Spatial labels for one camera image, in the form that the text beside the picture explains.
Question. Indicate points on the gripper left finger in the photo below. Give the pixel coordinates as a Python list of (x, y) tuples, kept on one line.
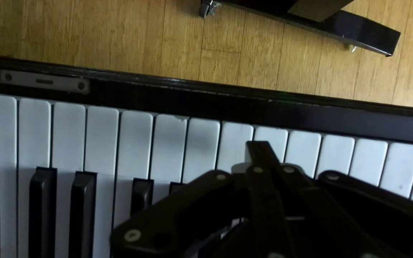
[(177, 211)]

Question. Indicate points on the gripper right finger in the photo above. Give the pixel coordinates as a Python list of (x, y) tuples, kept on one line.
[(353, 215)]

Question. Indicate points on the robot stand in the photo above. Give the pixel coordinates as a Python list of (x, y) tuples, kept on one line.
[(335, 27)]

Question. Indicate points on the black piano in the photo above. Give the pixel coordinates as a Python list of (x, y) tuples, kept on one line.
[(66, 136)]

